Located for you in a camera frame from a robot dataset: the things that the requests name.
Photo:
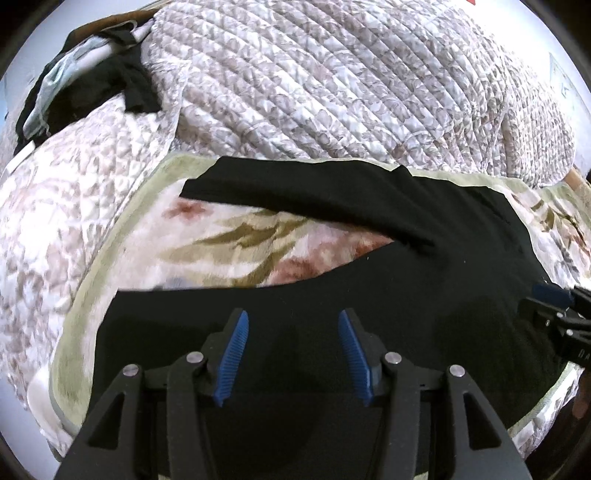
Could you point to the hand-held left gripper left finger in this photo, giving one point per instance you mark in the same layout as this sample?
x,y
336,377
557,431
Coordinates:
x,y
231,364

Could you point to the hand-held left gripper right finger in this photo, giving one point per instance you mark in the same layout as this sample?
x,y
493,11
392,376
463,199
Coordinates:
x,y
355,364

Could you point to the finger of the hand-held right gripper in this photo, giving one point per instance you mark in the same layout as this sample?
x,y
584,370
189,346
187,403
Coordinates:
x,y
551,293
540,311

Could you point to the black pants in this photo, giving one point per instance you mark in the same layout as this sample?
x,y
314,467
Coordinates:
x,y
415,300

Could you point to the floral plush blanket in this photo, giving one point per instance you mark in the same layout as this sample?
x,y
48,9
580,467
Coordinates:
x,y
221,240

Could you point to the quilted leaf-print bedspread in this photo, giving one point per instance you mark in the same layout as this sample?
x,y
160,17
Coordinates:
x,y
323,83

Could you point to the pile of dark clothes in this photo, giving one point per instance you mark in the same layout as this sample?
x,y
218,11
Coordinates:
x,y
138,87

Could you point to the light blue cloth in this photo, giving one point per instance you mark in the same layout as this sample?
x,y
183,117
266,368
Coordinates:
x,y
55,74

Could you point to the brown wooden headboard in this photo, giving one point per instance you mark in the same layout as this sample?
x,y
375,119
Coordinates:
x,y
106,22

